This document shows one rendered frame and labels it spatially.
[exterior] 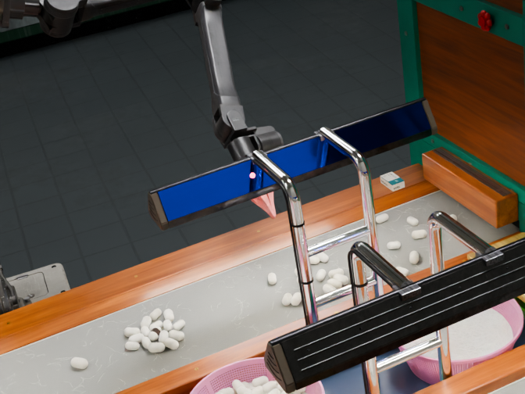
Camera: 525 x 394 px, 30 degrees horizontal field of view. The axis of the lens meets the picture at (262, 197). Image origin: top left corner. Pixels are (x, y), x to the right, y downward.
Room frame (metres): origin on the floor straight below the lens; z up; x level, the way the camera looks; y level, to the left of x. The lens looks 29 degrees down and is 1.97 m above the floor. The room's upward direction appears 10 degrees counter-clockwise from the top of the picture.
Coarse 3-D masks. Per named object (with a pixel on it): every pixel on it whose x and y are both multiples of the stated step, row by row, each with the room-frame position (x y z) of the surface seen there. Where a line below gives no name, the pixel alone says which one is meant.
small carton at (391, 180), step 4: (392, 172) 2.17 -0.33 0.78; (380, 176) 2.16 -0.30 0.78; (384, 176) 2.15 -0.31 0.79; (388, 176) 2.15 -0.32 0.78; (392, 176) 2.14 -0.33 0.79; (396, 176) 2.14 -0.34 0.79; (380, 180) 2.16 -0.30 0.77; (384, 180) 2.14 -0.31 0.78; (388, 180) 2.13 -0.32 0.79; (392, 180) 2.13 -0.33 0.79; (396, 180) 2.12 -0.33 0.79; (400, 180) 2.12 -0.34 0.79; (384, 184) 2.14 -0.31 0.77; (388, 184) 2.12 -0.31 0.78; (392, 184) 2.10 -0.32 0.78; (396, 184) 2.11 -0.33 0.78; (400, 184) 2.11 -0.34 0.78; (404, 184) 2.11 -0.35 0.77; (392, 188) 2.10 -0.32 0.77; (396, 188) 2.11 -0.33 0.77; (400, 188) 2.11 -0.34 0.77
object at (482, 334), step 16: (464, 320) 1.59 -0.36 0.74; (480, 320) 1.59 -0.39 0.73; (496, 320) 1.58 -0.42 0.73; (432, 336) 1.55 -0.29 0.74; (464, 336) 1.54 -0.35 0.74; (480, 336) 1.53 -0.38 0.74; (496, 336) 1.53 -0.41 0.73; (512, 336) 1.52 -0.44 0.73; (432, 352) 1.51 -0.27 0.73; (464, 352) 1.50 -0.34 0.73; (480, 352) 1.48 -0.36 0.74
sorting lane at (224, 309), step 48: (384, 240) 1.93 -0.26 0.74; (192, 288) 1.87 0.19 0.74; (240, 288) 1.83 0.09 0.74; (288, 288) 1.80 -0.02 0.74; (96, 336) 1.75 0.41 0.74; (192, 336) 1.69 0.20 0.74; (240, 336) 1.66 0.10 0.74; (0, 384) 1.64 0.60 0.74; (48, 384) 1.61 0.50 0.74; (96, 384) 1.59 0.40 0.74
